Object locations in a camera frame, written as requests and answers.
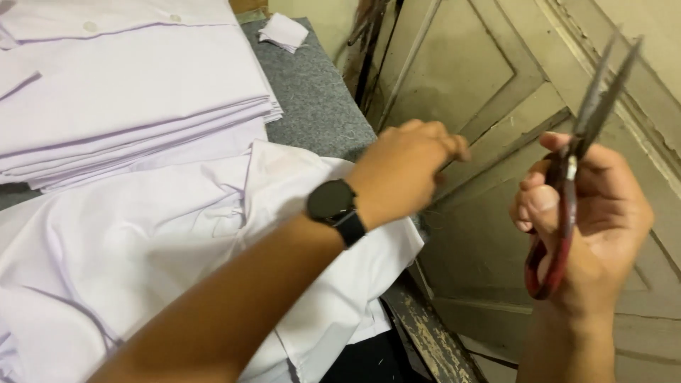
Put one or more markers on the person's left hand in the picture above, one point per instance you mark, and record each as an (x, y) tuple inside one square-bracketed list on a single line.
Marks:
[(396, 173)]

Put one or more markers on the person's right hand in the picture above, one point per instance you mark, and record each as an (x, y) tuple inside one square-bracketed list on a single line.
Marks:
[(606, 228)]

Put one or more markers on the person's left fingers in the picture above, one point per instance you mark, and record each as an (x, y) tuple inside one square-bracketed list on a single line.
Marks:
[(444, 141)]

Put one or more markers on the beige panelled wooden door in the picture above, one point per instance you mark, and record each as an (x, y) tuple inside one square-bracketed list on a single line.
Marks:
[(510, 106)]

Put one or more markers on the black wrist watch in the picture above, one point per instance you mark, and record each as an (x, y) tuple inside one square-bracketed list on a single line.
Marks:
[(335, 210)]

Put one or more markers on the small white fabric pieces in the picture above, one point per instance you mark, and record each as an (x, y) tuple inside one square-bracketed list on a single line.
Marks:
[(283, 33)]

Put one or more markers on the worn wooden table edge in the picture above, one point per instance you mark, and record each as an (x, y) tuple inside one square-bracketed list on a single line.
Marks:
[(431, 335)]

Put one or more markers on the white shirt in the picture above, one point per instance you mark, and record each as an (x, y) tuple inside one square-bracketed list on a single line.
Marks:
[(159, 250)]

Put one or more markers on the stack of folded white shirts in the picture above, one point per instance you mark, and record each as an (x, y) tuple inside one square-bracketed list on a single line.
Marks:
[(133, 90)]

